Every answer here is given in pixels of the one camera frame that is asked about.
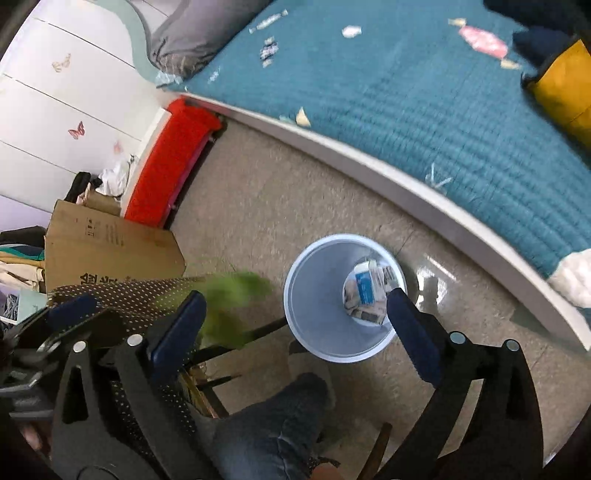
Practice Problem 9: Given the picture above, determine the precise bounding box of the white open shelf unit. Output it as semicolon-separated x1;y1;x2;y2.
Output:
0;225;49;326

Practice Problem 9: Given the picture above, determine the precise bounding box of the navy cloth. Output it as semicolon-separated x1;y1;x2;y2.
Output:
512;25;583;66

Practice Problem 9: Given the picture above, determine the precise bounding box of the person's leg in jeans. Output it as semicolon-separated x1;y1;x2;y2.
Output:
210;371;338;480

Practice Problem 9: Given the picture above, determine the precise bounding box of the assorted clothes pile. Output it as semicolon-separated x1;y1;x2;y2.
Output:
0;226;47;296

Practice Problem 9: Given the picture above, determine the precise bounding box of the pale green headboard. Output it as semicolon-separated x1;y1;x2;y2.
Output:
113;0;160;86

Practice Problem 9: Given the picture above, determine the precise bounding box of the teal quilted bed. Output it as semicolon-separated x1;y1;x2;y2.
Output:
161;0;591;280

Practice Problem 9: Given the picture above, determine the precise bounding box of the black cloth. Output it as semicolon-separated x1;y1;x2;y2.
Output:
484;0;591;29

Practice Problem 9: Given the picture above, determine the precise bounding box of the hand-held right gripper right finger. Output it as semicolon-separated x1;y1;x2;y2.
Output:
374;287;546;480

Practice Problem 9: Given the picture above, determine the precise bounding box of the grey pillow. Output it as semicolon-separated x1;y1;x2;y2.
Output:
148;0;273;79

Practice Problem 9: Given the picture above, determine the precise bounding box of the green wrapper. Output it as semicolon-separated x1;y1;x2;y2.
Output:
157;271;273;352

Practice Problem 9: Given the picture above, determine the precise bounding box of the white bed frame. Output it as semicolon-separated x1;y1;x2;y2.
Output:
180;95;591;352

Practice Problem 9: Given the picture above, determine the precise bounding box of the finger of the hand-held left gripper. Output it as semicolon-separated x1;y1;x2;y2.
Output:
18;295;100;342

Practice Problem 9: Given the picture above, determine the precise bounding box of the brown dotted chair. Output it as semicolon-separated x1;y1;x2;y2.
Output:
46;274;289;421

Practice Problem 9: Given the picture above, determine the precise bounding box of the yellow pillow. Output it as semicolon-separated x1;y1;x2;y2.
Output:
522;39;591;148

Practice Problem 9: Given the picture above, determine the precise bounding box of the blue white carton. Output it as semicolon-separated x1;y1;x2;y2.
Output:
342;259;402;326

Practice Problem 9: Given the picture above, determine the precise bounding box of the white plastic waste bin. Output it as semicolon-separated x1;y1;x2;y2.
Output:
283;234;409;363

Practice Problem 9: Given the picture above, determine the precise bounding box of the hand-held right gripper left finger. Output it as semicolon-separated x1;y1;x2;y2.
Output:
50;290;218;480

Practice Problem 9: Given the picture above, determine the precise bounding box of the black bag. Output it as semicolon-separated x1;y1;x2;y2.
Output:
65;172;93;204

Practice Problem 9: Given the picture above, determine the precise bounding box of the brown cardboard box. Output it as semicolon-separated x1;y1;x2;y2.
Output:
44;198;186;294

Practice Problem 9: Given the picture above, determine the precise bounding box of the white wardrobe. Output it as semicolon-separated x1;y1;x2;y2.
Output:
0;0;158;213

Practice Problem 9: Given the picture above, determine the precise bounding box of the white cloth pile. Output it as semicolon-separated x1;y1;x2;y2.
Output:
95;154;134;197

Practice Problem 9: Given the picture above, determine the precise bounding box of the red storage box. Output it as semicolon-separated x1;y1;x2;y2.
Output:
124;98;223;228

